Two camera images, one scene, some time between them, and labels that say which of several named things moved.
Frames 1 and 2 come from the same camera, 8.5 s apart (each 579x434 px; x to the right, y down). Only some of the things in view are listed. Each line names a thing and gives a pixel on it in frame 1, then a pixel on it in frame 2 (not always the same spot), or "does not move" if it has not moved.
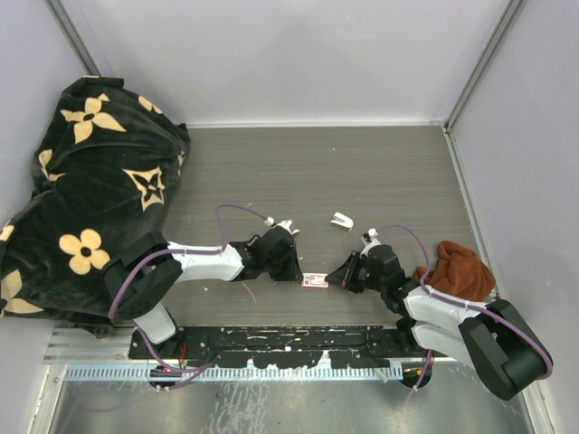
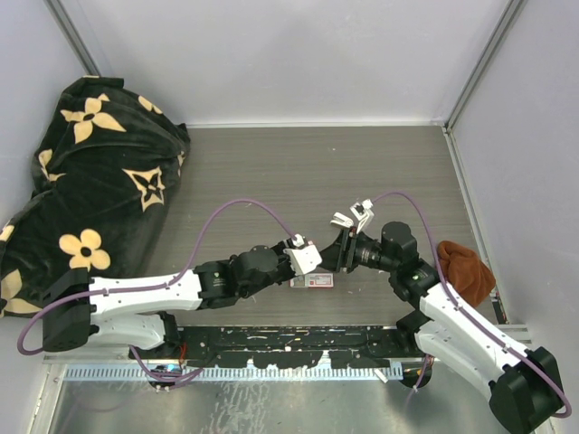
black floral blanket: [107, 172] does not move
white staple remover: [340, 218] does not move
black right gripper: [344, 277] → [336, 255]
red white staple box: [315, 280] does not move
